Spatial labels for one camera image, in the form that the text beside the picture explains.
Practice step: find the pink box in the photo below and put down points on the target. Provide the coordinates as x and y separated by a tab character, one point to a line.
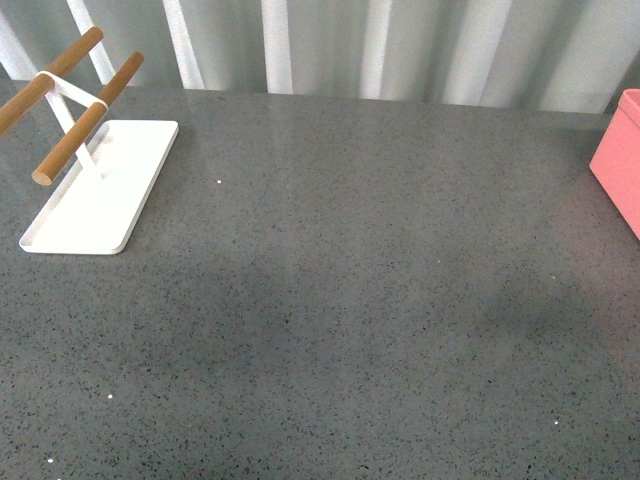
615	163

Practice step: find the white rack with wooden bars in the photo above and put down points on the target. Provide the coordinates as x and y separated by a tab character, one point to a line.
103	171

